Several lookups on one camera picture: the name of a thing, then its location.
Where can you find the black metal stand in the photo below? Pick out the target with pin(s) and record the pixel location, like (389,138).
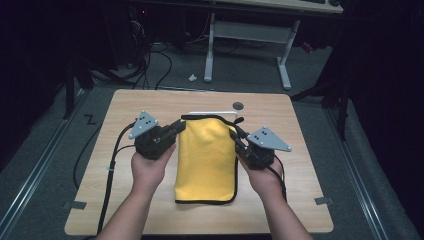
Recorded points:
(70,86)
(340,106)

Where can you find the desk with white legs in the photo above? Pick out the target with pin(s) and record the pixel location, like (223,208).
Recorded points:
(253,31)

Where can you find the person's right hand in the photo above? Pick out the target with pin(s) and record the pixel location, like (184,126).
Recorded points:
(263,181)

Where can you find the person's left hand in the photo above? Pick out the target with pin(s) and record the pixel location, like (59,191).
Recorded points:
(150,173)

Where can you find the yellow cloth with black trim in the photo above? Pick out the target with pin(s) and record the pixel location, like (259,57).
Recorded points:
(206,160)

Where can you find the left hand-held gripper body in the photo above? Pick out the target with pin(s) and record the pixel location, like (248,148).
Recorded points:
(151,140)

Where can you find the grey tape strip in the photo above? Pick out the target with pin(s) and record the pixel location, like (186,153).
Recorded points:
(75,204)
(323,200)

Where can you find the metal floor rail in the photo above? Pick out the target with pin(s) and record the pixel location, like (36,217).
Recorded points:
(356,176)
(36,176)

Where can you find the white paper scrap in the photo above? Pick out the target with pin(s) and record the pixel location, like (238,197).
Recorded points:
(192,77)

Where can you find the round grey table grommet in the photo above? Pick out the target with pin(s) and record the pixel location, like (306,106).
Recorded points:
(238,106)

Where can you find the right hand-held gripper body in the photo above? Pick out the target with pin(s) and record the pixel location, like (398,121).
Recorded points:
(263,146)

